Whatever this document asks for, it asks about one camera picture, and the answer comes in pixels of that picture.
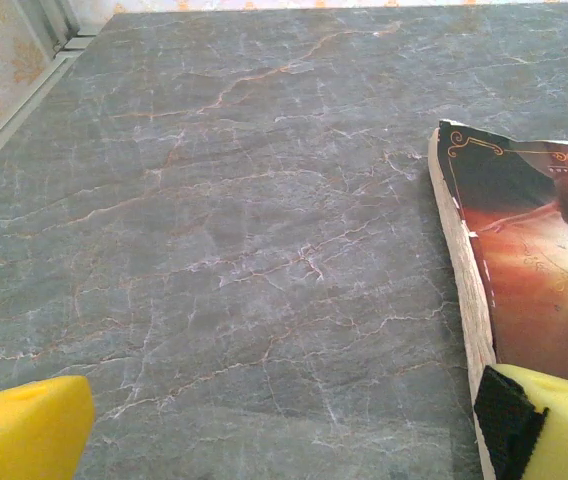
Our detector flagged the dark red paperback book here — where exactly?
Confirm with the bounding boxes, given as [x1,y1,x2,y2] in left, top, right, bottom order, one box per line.
[427,118,568,480]

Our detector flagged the aluminium frame side rail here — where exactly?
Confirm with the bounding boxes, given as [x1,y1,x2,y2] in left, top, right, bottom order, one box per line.
[0,37,100,194]

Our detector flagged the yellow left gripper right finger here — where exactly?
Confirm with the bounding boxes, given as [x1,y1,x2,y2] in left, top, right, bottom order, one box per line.
[472,363,568,480]

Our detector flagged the aluminium frame corner post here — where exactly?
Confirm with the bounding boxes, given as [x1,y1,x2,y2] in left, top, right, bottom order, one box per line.
[16,0,99,51]

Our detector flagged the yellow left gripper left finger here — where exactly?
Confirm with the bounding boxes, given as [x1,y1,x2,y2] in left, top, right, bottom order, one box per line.
[0,375,96,480]

